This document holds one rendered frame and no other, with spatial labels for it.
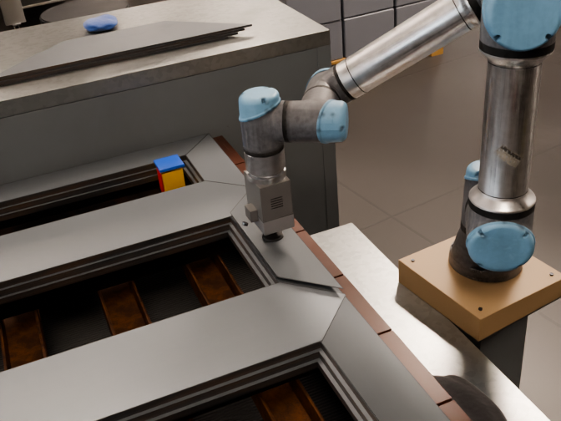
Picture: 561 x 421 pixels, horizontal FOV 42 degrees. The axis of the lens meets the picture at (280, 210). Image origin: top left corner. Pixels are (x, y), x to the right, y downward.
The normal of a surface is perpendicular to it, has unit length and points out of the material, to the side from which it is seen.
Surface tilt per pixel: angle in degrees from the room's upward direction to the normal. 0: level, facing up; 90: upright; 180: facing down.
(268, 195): 90
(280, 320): 0
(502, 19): 82
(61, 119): 90
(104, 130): 90
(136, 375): 0
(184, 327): 0
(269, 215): 90
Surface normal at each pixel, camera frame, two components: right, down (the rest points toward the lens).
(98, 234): -0.08, -0.85
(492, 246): -0.17, 0.62
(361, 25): 0.44, 0.44
